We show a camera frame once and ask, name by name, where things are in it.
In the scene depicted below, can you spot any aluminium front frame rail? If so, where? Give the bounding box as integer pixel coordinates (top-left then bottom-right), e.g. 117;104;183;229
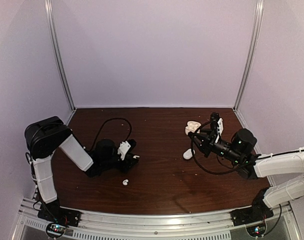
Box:
9;198;303;240

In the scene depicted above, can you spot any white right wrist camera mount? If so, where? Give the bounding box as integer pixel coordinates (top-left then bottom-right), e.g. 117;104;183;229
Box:
210;112;224;138

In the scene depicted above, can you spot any white clip-on earbud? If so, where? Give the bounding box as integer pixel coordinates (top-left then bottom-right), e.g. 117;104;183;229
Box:
122;179;129;186

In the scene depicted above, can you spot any left aluminium corner post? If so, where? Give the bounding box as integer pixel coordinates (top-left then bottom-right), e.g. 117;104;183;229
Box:
44;0;76;112

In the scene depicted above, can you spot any white oval charging case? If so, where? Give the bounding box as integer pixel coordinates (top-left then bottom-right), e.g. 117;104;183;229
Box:
183;148;195;160

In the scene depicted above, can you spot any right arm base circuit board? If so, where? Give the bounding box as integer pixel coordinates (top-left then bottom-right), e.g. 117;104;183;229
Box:
246;223;267;238

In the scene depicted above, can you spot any aluminium corner post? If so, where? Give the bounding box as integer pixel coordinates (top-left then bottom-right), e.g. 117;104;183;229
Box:
233;0;265;112
44;0;76;112

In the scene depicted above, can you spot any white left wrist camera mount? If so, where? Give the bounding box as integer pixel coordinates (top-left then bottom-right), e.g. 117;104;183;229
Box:
117;139;137;161

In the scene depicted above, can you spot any cream rounded earbud charging case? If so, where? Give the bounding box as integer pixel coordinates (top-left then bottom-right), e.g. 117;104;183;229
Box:
185;120;201;135

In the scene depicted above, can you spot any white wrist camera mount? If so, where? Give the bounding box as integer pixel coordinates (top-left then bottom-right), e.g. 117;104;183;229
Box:
210;112;224;138
117;139;137;161

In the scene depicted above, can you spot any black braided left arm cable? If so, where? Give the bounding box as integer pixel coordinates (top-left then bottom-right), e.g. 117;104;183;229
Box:
83;117;133;151

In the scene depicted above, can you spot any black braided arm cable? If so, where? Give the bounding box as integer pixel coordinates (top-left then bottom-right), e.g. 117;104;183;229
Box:
190;119;245;175
83;117;133;151

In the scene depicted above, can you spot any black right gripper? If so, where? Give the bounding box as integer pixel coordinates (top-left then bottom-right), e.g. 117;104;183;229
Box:
188;128;243;165

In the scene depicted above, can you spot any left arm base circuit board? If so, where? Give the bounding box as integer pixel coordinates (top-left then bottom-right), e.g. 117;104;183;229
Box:
45;222;67;239

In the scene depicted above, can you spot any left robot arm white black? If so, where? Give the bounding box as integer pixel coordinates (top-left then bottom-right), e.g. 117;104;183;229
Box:
24;116;139;227

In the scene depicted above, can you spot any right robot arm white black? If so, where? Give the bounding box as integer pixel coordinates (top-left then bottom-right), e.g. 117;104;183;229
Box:
186;128;304;226

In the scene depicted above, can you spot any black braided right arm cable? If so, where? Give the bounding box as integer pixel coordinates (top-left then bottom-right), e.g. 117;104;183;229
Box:
190;119;245;175

